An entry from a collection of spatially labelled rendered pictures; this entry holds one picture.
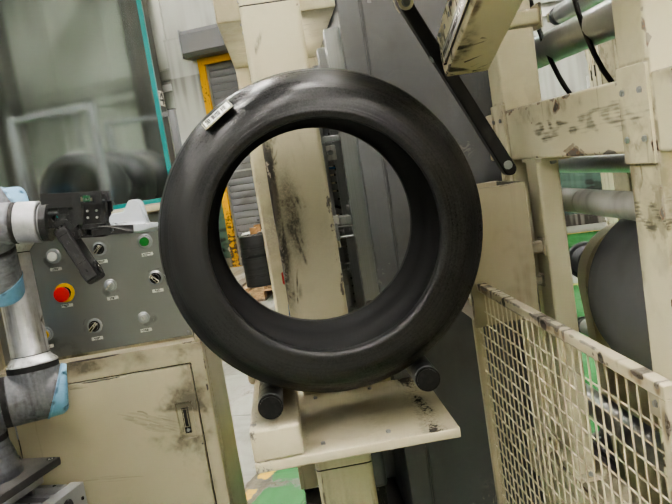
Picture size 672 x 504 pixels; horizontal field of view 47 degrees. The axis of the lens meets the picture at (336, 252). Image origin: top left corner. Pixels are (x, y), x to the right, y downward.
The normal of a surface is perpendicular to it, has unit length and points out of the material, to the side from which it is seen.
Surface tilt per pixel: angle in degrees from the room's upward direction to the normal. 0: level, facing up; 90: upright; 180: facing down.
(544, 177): 90
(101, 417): 90
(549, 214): 90
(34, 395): 85
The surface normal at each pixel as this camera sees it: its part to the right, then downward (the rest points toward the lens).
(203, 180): -0.08, 0.02
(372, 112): 0.15, -0.07
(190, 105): -0.27, 0.15
